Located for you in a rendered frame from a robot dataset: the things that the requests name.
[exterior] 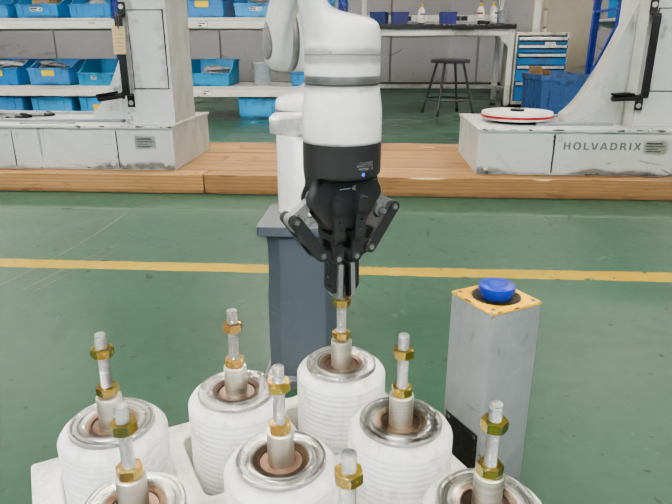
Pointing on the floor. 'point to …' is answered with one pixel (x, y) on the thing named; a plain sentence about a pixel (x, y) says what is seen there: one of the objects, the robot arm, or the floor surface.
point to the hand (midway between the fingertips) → (341, 277)
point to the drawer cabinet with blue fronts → (534, 51)
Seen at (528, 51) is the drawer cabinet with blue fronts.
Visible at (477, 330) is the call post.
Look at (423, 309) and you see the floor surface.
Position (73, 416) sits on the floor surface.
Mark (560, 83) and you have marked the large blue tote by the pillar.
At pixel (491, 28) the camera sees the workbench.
